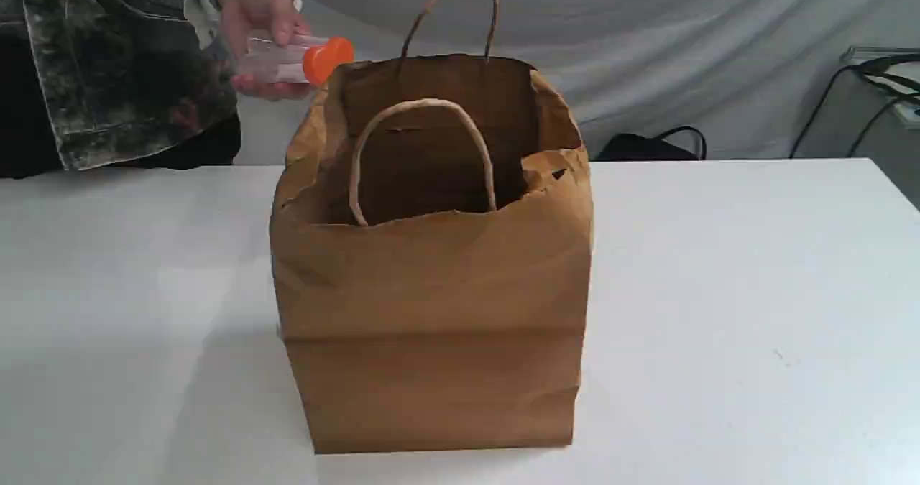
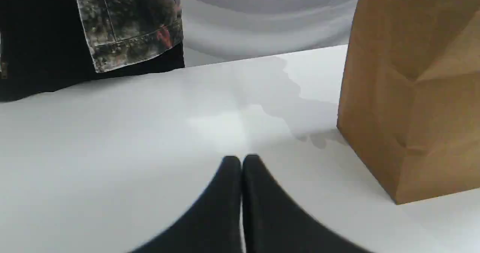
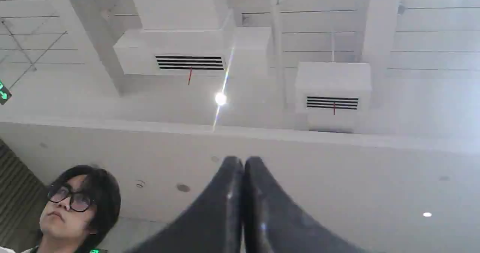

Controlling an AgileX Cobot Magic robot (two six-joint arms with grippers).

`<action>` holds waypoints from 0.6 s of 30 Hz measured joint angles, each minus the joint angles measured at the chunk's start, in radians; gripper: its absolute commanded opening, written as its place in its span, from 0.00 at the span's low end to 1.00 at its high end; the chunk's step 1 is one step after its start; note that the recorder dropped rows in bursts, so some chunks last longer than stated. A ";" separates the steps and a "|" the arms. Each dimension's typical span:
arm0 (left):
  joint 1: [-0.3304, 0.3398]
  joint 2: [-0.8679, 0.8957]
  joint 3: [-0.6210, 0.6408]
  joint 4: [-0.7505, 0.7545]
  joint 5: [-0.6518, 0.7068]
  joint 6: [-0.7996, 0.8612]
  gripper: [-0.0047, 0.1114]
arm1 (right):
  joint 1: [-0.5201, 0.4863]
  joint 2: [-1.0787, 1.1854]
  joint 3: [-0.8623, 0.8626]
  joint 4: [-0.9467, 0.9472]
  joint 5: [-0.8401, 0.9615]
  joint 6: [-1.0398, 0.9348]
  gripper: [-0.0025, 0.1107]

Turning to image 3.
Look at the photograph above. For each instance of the large white ceiling air vent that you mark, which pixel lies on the large white ceiling air vent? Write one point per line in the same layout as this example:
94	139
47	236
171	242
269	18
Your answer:
242	52

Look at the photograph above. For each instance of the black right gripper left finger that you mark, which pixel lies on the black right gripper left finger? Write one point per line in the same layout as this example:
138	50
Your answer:
211	224

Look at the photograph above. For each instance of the person in camouflage jacket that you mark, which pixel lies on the person in camouflage jacket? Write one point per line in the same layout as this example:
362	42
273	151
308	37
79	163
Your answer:
62	230

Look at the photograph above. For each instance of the black round eyeglasses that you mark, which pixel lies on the black round eyeglasses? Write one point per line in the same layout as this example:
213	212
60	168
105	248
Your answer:
79	201

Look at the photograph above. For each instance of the round ceiling spotlight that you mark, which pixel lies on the round ceiling spotlight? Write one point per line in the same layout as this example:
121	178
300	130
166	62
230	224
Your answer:
220	99

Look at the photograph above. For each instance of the green exit sign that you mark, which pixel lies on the green exit sign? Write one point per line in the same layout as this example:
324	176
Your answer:
5	94

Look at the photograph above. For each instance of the small white ceiling air vent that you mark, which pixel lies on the small white ceiling air vent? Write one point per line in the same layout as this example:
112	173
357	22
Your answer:
333	96

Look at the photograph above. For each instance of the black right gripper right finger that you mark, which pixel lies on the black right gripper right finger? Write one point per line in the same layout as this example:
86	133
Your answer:
274	223

